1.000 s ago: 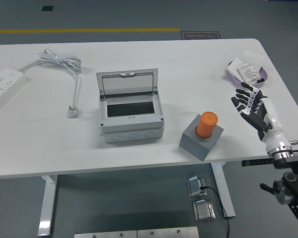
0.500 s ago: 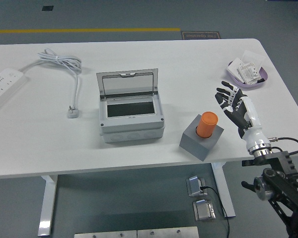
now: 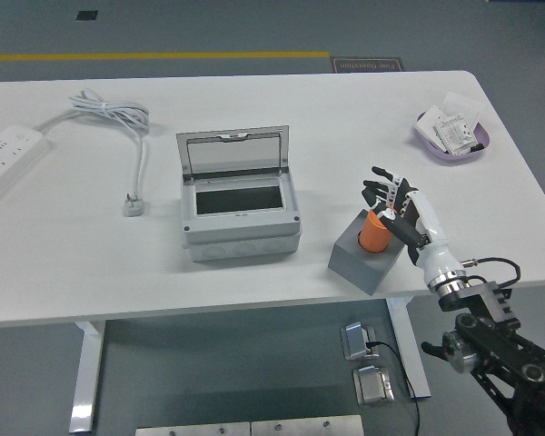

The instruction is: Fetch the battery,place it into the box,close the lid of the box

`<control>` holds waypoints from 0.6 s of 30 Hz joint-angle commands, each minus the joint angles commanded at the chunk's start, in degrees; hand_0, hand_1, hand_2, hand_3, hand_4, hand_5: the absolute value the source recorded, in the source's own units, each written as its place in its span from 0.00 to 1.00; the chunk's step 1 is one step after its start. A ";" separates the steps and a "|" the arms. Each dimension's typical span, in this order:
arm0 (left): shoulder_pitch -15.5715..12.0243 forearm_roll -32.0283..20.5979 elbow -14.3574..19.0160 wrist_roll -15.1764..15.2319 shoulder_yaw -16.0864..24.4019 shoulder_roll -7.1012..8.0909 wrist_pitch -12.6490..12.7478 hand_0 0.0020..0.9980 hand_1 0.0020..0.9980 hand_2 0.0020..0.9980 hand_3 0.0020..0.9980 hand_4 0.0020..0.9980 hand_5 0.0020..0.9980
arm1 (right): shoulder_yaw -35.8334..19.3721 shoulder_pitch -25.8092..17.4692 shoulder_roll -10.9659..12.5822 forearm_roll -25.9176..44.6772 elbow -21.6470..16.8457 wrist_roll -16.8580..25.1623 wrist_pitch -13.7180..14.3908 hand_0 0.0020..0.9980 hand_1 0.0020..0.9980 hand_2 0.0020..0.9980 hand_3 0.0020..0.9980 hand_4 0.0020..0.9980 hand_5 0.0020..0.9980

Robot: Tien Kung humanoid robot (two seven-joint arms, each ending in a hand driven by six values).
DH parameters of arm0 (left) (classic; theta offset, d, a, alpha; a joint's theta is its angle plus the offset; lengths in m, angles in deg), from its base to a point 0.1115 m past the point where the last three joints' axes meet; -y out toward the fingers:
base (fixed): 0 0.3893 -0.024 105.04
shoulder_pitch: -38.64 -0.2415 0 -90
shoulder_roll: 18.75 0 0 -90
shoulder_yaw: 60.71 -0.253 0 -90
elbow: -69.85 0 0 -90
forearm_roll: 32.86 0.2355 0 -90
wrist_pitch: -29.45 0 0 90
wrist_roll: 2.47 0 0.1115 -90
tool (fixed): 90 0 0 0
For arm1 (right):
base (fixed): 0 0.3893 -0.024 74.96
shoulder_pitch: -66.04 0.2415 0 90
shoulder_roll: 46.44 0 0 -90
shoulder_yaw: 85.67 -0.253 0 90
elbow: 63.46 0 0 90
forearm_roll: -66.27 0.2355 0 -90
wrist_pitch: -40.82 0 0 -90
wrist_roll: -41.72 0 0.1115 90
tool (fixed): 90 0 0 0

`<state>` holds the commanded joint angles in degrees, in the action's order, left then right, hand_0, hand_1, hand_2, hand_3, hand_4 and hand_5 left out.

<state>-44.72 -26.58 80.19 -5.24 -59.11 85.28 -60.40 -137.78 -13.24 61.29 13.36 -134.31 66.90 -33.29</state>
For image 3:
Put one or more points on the grey electrical box base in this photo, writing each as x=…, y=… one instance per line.
x=243, y=249

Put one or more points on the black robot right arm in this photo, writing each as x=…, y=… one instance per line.
x=527, y=363

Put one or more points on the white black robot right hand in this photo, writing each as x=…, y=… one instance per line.
x=440, y=263

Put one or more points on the white socket panel with print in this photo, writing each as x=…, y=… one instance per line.
x=456, y=134

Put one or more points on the grey box cover frame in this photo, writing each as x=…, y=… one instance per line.
x=240, y=227

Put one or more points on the dark floor sign with lettering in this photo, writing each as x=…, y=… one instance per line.
x=368, y=66

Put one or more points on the white power strip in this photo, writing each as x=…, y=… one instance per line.
x=4, y=154

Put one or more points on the purple shallow tray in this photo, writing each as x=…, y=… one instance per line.
x=454, y=159

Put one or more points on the grey metal floor plate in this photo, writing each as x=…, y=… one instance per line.
x=191, y=430
x=304, y=427

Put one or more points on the grey cube holder round hole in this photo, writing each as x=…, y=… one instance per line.
x=354, y=268

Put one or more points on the black floor hatch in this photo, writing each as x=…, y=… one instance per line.
x=86, y=16

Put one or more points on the small black part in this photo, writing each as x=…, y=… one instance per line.
x=478, y=147

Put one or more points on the silver floor socket box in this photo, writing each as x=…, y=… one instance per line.
x=356, y=343
x=372, y=386

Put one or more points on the white plate with grey edge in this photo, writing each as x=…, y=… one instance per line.
x=429, y=125

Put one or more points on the orange cylindrical battery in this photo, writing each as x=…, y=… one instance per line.
x=374, y=236

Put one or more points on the white table leg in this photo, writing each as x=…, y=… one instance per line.
x=86, y=377
x=406, y=340

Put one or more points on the smoky transparent hinged box lid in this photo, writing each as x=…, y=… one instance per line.
x=234, y=152

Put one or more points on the plain white square plate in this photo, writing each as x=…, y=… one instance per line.
x=463, y=104

